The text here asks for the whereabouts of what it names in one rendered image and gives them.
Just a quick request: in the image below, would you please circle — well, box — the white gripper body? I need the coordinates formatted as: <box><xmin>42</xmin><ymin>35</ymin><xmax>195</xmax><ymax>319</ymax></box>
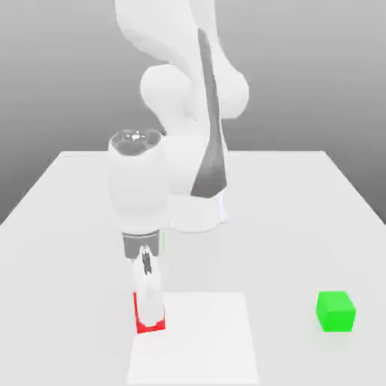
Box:
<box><xmin>132</xmin><ymin>261</ymin><xmax>166</xmax><ymax>328</ymax></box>

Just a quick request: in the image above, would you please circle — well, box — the small red cube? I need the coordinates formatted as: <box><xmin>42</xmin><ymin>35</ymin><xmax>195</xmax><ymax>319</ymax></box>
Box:
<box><xmin>133</xmin><ymin>291</ymin><xmax>167</xmax><ymax>335</ymax></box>

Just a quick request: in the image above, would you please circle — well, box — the small green cube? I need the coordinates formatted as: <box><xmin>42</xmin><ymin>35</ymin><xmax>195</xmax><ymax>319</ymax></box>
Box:
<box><xmin>315</xmin><ymin>290</ymin><xmax>357</xmax><ymax>333</ymax></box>

